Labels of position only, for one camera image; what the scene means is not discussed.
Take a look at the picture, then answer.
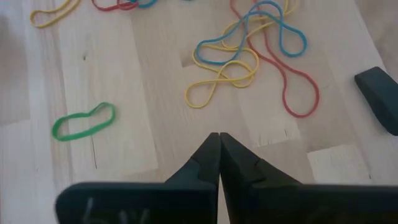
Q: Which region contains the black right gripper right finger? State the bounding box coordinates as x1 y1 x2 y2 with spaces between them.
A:
220 132 398 224

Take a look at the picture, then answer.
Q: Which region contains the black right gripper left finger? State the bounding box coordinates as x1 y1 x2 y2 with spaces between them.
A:
54 132 221 224

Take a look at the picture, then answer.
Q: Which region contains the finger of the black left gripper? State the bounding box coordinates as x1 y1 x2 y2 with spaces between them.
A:
354 66 398 137

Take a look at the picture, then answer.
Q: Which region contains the blue rubber band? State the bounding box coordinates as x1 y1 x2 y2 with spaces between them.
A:
129 0 160 9
195 0 308 67

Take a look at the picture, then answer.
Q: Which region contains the green rubber band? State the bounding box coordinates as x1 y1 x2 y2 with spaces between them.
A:
50 101 117 142

